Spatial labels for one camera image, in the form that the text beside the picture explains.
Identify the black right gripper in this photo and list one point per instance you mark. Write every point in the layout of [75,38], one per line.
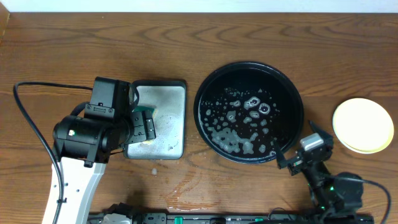
[293,168]

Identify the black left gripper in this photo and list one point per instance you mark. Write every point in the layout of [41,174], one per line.
[142,125]

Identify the green yellow sponge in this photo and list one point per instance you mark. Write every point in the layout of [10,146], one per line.
[144,129]

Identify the yellow plate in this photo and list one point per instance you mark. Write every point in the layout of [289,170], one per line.
[363,126]

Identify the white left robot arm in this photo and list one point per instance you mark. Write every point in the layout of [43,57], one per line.
[83,143]

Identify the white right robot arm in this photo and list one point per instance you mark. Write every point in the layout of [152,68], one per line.
[336,198]

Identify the black rectangular soap tray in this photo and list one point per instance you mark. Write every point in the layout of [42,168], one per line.
[168,98]

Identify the round black tray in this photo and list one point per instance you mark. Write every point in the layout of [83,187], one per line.
[246,111]

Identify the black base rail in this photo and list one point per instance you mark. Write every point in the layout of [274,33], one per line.
[163,218]

